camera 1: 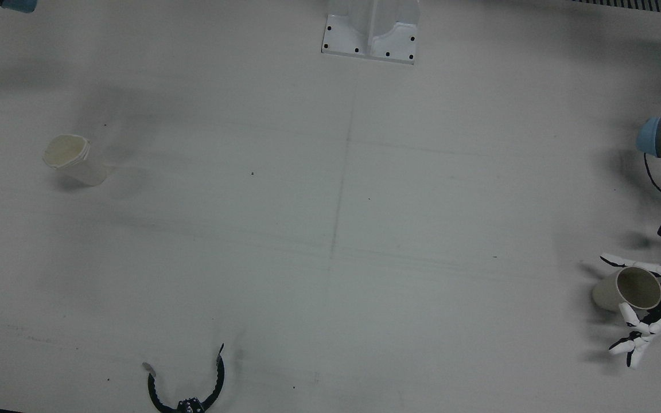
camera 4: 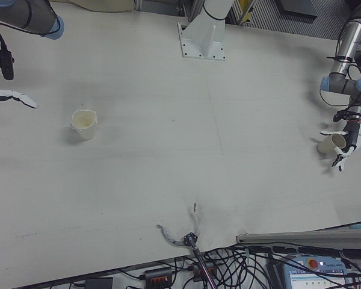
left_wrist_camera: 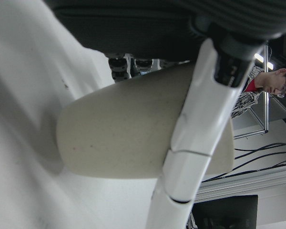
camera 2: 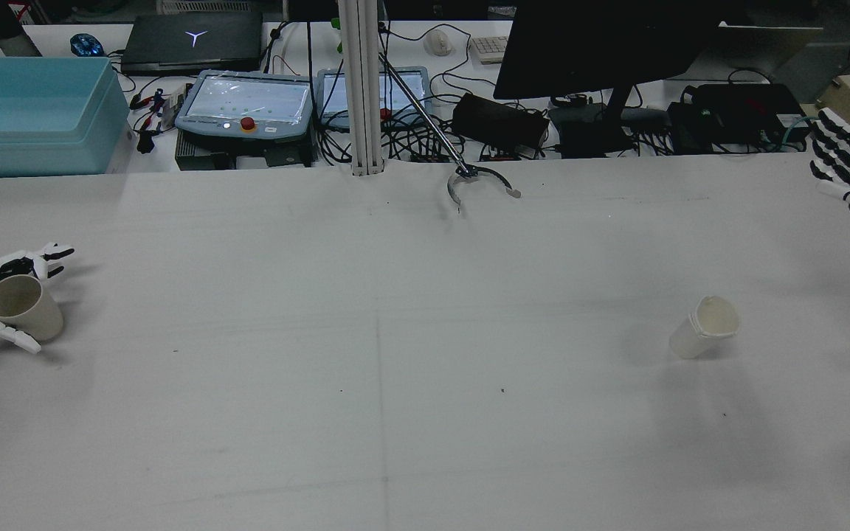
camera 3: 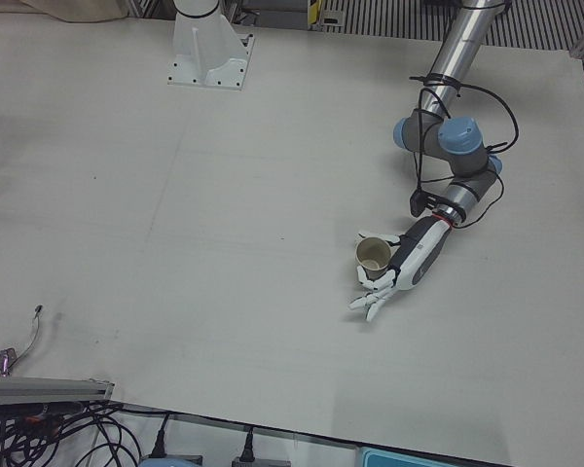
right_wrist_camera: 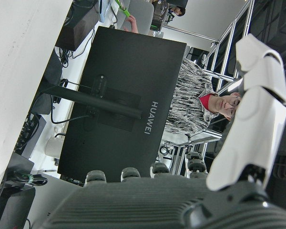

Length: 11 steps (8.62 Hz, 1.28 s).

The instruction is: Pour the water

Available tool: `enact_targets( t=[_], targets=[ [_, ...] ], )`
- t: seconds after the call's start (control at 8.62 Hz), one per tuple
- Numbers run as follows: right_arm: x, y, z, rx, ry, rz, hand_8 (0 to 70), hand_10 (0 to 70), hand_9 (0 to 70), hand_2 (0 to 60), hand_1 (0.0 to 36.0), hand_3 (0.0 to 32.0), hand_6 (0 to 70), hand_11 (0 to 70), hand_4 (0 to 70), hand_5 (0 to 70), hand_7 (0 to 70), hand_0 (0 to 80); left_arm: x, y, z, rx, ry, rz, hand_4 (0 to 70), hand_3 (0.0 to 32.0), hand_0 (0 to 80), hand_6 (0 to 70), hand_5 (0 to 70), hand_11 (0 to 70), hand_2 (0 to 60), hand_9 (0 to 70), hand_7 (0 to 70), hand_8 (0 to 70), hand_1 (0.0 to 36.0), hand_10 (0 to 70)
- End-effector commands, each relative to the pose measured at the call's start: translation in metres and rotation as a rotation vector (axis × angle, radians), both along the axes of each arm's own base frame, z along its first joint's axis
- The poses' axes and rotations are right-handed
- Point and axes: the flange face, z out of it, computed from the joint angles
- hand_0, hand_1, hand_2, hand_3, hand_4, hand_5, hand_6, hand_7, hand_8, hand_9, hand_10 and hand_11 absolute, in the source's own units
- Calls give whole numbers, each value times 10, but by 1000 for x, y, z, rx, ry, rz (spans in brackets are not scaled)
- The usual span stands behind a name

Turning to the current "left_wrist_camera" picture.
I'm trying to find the beige paper cup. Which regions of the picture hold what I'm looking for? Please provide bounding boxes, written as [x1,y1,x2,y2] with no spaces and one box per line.
[56,61,235,179]

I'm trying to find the black monitor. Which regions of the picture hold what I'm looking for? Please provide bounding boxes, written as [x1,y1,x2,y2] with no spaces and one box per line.
[190,194,259,229]

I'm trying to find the person in patterned shirt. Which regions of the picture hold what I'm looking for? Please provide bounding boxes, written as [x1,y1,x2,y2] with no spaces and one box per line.
[230,65,286,120]

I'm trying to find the black cable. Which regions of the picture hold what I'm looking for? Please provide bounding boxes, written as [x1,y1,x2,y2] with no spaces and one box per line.
[201,152,286,183]
[234,141,286,152]

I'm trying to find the aluminium profile rail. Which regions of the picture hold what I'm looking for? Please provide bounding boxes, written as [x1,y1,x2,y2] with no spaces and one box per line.
[195,166,286,203]

